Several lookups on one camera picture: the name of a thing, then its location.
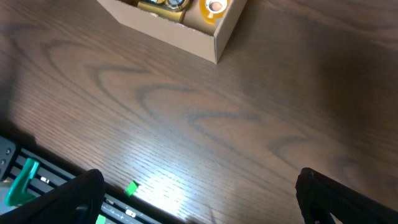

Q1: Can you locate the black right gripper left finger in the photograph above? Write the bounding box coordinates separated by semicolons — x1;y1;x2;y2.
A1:
1;169;105;224

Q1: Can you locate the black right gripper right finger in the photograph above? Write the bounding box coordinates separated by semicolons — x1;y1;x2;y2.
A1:
295;167;397;224

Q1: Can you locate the brown cardboard box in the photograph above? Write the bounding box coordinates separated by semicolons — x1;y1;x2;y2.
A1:
98;0;246;63

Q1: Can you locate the yellow sticky note pad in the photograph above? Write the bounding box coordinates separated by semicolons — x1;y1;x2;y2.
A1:
137;0;189;22

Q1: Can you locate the yellow clear tape roll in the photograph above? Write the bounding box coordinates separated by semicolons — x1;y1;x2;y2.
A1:
199;0;230;25

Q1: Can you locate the correction tape dispenser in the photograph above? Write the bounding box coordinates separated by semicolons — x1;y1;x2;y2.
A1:
147;0;190;12

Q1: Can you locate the small green clip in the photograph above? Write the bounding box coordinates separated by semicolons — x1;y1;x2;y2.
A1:
124;181;139;197

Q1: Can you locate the green clamp handle right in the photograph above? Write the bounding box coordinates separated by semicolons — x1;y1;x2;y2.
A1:
95;215;106;224

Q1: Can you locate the green clamp handle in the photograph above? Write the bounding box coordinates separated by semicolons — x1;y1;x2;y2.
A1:
95;215;106;224
4;158;40;207

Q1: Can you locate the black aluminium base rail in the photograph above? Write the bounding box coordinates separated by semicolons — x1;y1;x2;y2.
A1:
1;137;179;224

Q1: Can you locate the green clamp handle left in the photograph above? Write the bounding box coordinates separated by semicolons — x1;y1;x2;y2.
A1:
4;158;40;207

